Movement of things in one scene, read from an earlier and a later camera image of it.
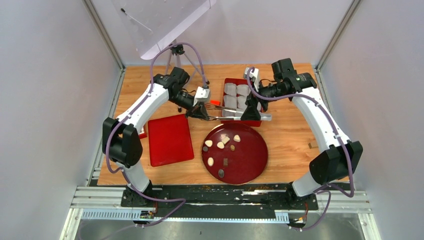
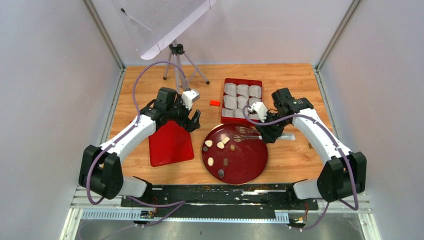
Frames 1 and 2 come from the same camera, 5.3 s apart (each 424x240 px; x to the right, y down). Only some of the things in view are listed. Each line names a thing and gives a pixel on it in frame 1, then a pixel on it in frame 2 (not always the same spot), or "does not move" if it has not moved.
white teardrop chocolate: x=220 y=145 does not move
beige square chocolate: x=225 y=140 does not move
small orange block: x=215 y=102 does not move
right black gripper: x=251 y=112 → x=268 y=135
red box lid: x=170 y=140 does not move
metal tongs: x=264 y=116 → x=248 y=133
